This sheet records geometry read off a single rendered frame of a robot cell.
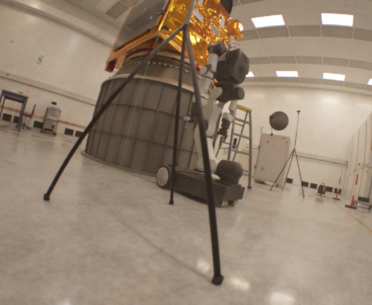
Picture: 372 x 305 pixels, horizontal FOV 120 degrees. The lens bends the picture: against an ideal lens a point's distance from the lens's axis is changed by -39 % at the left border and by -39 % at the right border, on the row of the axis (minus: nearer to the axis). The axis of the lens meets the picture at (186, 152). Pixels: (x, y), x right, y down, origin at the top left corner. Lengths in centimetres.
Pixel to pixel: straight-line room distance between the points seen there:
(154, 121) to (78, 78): 576
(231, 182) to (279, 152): 412
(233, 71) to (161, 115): 103
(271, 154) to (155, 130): 396
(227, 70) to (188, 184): 104
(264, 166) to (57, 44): 843
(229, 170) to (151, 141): 111
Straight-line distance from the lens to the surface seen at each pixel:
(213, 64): 158
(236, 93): 153
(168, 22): 267
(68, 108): 734
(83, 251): 54
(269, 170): 537
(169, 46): 263
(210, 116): 161
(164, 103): 221
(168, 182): 148
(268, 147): 547
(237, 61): 165
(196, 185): 133
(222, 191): 127
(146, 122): 216
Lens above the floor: 31
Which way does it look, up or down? 1 degrees up
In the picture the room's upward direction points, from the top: 13 degrees clockwise
